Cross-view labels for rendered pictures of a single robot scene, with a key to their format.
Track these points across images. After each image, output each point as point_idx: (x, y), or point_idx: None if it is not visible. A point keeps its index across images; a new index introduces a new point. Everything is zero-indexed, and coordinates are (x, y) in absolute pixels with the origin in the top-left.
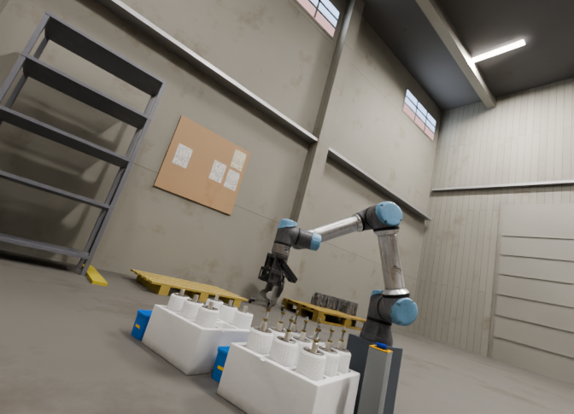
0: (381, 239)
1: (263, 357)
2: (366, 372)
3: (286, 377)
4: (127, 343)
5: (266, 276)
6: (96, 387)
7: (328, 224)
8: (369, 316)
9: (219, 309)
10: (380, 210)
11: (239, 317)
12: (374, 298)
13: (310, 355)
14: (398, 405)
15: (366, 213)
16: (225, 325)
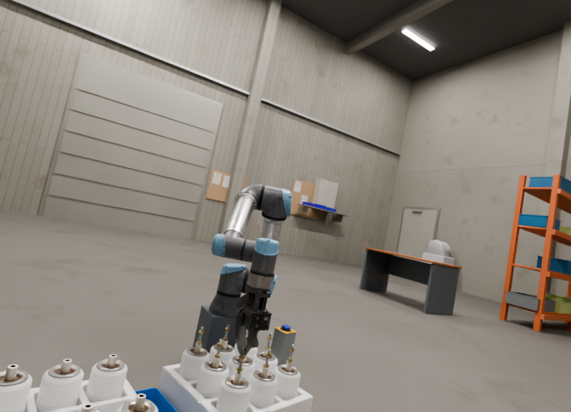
0: (274, 227)
1: (262, 410)
2: (282, 354)
3: (291, 409)
4: None
5: (262, 324)
6: None
7: (243, 216)
8: (228, 293)
9: (57, 391)
10: (291, 203)
11: (118, 380)
12: (235, 275)
13: (298, 376)
14: (188, 346)
15: (263, 198)
16: (96, 409)
